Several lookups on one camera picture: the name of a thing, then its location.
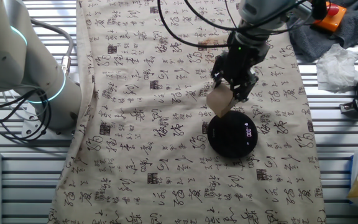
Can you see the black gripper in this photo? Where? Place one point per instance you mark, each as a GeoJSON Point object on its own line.
{"type": "Point", "coordinates": [241, 62]}

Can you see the wooden block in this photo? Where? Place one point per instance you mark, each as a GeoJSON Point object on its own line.
{"type": "Point", "coordinates": [219, 99]}

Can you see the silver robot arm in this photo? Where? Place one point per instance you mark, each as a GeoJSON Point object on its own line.
{"type": "Point", "coordinates": [11, 62]}

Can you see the black round digital scale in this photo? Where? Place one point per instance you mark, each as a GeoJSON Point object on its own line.
{"type": "Point", "coordinates": [228, 137]}

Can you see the crumpled white tissue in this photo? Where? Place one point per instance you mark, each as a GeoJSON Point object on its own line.
{"type": "Point", "coordinates": [337, 68]}

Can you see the beige calligraphy print cloth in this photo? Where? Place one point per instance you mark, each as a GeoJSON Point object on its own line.
{"type": "Point", "coordinates": [135, 140]}

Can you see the orange emergency stop box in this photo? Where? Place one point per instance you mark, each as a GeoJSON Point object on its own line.
{"type": "Point", "coordinates": [334, 20]}

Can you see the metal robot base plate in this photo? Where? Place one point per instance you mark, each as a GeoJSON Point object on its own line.
{"type": "Point", "coordinates": [30, 129]}

